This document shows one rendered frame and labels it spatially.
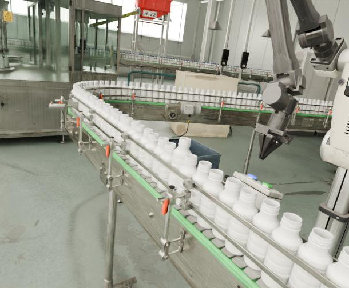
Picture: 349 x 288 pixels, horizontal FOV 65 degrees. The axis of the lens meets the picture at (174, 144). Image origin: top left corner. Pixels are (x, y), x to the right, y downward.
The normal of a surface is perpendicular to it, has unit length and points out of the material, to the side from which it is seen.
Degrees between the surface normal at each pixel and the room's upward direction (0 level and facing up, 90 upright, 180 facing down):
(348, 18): 90
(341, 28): 90
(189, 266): 90
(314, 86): 90
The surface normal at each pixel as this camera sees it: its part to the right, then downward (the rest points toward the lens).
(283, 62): -0.69, 0.30
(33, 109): 0.55, 0.33
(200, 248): -0.83, 0.07
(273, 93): -0.70, -0.23
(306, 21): -0.38, 0.84
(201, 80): 0.26, 0.33
